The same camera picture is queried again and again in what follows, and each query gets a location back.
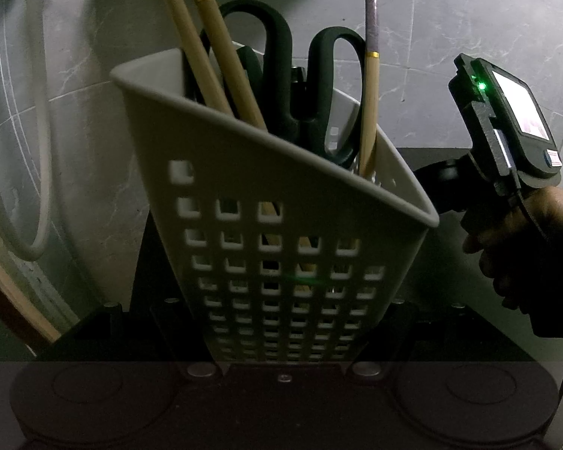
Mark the wooden door frame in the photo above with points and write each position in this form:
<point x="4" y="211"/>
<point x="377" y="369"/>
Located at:
<point x="18" y="300"/>

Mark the white perforated utensil basket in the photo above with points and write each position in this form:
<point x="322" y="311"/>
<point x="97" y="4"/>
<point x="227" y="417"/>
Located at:
<point x="272" y="183"/>

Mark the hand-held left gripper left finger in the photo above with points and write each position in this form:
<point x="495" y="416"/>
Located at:
<point x="169" y="326"/>

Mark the person's right hand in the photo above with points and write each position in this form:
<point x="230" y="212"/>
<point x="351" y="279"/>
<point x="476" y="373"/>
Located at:
<point x="530" y="262"/>

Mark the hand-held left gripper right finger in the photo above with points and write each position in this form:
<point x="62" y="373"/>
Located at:
<point x="417" y="333"/>

